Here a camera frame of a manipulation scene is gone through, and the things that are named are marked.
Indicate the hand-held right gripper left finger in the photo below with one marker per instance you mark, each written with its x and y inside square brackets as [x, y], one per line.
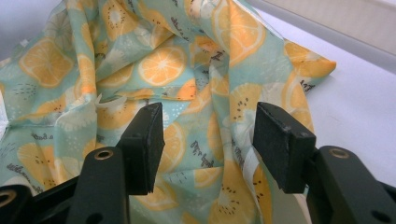
[140, 149]

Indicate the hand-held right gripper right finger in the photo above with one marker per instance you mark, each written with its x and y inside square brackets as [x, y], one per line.
[283, 146]

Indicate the green orange-print cloth bag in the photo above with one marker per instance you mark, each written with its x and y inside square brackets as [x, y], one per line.
[186, 62]

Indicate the white table cover sheet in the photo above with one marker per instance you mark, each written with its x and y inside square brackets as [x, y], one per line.
[358, 105]

